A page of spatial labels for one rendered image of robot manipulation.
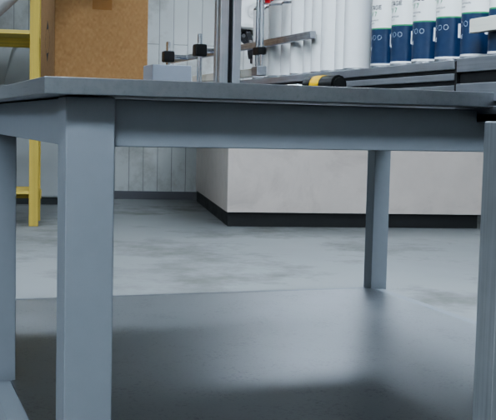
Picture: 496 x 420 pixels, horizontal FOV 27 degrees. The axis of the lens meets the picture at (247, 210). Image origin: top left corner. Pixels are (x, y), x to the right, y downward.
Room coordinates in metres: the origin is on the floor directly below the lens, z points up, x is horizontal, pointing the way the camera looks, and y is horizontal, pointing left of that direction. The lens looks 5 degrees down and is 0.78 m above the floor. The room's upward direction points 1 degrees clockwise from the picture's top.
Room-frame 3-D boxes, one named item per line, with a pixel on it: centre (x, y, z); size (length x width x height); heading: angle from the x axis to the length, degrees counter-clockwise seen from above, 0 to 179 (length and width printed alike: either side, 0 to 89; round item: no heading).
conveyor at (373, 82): (2.30, -0.07, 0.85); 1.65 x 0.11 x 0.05; 19
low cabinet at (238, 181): (9.17, -0.69, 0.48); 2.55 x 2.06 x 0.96; 8
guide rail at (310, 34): (2.55, 0.06, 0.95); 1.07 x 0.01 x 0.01; 19
